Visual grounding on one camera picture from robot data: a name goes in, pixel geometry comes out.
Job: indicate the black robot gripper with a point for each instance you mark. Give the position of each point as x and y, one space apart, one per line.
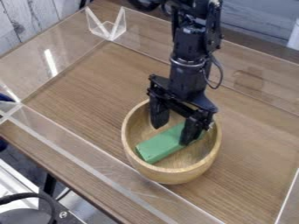
179 93

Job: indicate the green rectangular block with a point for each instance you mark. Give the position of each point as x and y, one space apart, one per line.
162 145

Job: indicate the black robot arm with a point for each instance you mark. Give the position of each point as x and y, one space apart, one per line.
196 35

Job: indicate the brown wooden bowl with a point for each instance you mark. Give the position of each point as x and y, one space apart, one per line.
187 163

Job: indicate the black table leg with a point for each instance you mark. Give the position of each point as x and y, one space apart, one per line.
49 184

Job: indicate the clear acrylic corner bracket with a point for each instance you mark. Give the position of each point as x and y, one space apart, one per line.
107 30

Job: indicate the clear acrylic front wall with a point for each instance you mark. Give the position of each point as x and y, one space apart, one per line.
106 181

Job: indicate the black metal bracket with screw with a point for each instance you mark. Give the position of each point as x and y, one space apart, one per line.
53 212

